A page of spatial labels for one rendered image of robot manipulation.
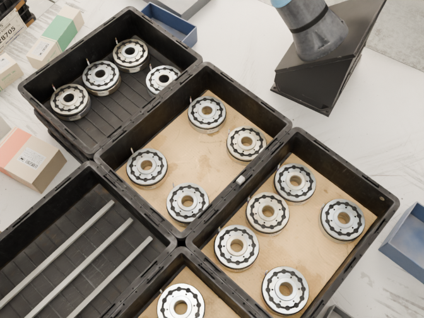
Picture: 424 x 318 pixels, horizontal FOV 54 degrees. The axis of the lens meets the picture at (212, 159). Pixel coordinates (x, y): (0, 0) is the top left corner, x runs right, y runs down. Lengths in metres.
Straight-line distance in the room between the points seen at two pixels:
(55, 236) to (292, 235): 0.57
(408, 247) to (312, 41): 0.60
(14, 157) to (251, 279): 0.72
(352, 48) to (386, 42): 1.48
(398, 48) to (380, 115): 1.25
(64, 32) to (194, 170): 0.70
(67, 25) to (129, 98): 0.43
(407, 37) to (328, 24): 1.54
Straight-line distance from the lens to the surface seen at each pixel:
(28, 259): 1.09
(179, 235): 0.91
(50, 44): 1.50
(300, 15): 1.17
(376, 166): 1.32
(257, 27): 1.55
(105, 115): 1.20
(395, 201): 1.02
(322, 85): 1.27
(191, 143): 1.11
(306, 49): 1.20
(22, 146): 1.28
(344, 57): 1.15
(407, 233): 1.26
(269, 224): 1.00
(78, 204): 1.09
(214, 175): 1.07
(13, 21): 2.13
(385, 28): 2.71
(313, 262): 1.02
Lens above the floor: 1.80
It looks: 63 degrees down
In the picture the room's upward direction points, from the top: straight up
